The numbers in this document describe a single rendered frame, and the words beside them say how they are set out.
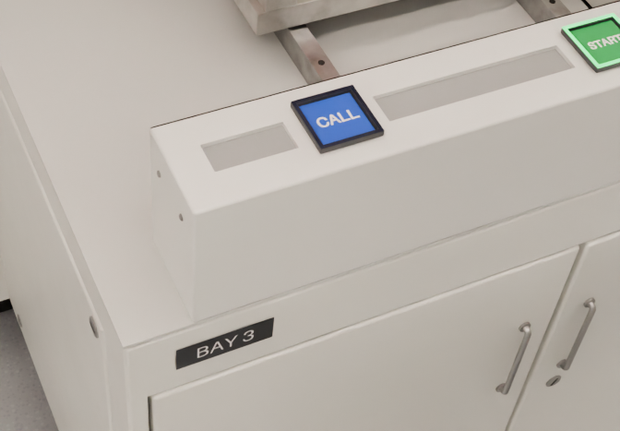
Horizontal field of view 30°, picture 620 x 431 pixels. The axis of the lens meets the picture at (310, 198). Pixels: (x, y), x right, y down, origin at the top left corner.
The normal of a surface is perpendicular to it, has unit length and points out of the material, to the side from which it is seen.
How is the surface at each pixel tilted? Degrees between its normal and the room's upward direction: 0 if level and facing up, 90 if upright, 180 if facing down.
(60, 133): 0
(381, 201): 90
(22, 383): 0
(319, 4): 90
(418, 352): 90
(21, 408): 0
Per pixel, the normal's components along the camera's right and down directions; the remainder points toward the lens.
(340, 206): 0.43, 0.71
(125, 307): 0.08, -0.65
